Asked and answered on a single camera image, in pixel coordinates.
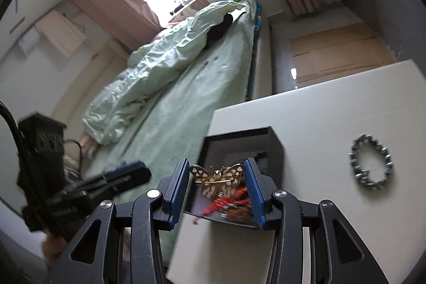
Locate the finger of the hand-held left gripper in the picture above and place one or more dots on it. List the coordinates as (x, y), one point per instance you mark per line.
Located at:
(129, 172)

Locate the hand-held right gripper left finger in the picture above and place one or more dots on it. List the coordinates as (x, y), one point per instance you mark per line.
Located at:
(178, 197)

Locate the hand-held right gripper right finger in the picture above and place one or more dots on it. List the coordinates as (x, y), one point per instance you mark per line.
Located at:
(254, 197)

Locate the gold butterfly hair clip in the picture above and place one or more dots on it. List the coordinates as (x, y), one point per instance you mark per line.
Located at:
(229, 172)

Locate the dark box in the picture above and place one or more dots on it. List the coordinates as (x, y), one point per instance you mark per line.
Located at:
(273, 151)

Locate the person's left hand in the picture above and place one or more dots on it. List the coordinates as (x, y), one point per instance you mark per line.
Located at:
(53, 249)

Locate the pink pillow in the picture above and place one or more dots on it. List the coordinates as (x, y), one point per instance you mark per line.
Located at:
(89, 144)

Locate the cream headboard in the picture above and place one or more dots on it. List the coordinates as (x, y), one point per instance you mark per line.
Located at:
(83, 87)

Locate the green bed sheet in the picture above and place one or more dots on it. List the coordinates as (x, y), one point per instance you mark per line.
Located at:
(186, 104)

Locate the light green quilt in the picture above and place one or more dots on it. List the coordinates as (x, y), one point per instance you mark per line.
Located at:
(149, 71)

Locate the white side table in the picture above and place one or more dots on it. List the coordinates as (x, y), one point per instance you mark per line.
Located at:
(332, 104)

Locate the blue patterned mattress cover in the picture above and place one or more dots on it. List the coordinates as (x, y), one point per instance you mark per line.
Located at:
(255, 47)

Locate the flat cardboard sheet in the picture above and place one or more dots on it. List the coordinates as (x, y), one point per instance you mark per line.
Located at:
(332, 51)

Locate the black cloth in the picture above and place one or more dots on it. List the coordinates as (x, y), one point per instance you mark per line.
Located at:
(219, 26)

